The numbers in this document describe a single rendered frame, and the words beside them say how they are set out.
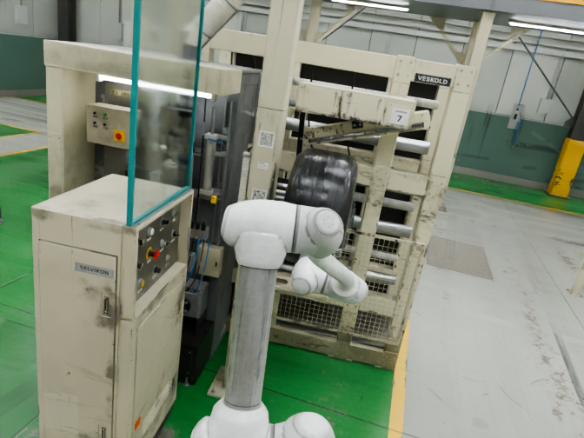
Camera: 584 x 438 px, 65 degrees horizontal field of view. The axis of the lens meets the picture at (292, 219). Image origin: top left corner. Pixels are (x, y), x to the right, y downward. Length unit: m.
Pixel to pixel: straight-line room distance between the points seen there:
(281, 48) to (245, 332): 1.38
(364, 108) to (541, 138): 9.13
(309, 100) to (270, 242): 1.39
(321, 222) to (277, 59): 1.20
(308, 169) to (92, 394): 1.31
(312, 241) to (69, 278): 1.02
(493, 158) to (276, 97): 9.34
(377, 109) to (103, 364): 1.71
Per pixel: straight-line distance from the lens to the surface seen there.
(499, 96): 11.22
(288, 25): 2.21
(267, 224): 1.17
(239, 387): 1.28
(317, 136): 2.61
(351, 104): 2.44
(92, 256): 1.79
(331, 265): 1.50
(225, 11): 2.59
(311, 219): 1.16
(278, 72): 2.21
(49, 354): 2.11
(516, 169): 11.40
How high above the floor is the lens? 1.90
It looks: 19 degrees down
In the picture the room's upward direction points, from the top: 9 degrees clockwise
